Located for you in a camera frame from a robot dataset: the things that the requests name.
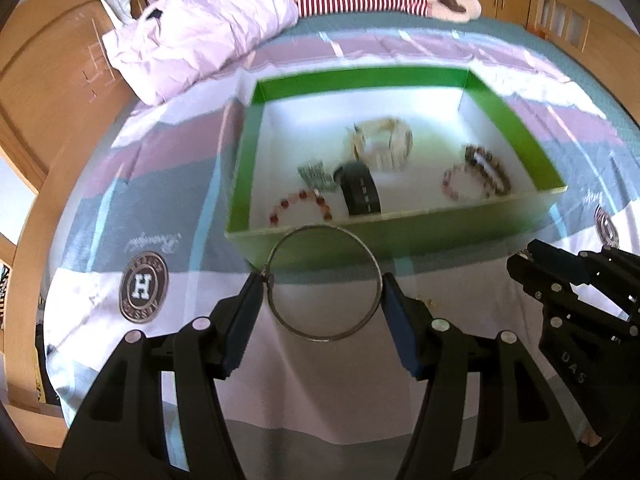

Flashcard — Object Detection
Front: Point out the green cardboard box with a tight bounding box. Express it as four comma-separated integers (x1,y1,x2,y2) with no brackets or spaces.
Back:
224,66,569,272

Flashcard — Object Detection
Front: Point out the lilac pillow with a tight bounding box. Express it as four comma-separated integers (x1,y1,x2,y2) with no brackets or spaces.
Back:
102,0,300,107

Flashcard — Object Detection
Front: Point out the patchwork print bed sheet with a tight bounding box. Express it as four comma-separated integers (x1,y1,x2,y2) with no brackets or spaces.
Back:
42,12,640,480

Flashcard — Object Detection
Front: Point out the dark bead bracelet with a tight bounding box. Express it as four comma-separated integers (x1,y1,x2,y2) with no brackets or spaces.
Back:
462,144,514,196

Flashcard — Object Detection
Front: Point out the small silver chain bracelet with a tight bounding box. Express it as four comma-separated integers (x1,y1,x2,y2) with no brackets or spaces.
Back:
297,161,337,192

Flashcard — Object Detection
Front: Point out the wooden bed frame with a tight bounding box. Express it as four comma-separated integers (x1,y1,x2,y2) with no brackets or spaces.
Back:
527,0,640,126

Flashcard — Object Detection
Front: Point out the black watch band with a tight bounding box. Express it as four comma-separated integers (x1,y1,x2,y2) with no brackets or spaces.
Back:
332,161,382,219

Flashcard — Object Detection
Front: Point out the red bead bracelet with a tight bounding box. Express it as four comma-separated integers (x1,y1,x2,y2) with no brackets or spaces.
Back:
268,187,335,229

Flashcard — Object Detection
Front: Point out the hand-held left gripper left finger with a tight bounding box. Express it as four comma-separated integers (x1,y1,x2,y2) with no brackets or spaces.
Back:
55,274,266,480

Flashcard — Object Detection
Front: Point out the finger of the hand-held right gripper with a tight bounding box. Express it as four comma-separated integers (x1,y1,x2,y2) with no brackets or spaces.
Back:
525,239,640,311
506,254,640,343

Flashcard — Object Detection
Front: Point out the cream link watch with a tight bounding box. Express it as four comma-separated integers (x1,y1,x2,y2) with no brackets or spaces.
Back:
345,116,415,172

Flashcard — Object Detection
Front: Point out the person's right hand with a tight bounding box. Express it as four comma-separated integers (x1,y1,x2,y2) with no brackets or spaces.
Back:
580,407,603,438

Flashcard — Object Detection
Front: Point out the pink crystal bead bracelet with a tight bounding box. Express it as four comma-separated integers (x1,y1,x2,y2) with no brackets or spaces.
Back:
441,162,494,202

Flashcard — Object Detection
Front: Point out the wooden headboard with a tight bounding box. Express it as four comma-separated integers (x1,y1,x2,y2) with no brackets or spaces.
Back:
0,0,151,321

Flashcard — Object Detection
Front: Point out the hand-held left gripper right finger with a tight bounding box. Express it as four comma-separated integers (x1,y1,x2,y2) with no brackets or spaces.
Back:
382,272,588,480

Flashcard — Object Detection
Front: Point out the thin metal bangle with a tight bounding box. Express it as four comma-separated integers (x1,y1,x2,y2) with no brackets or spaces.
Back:
261,226,385,344

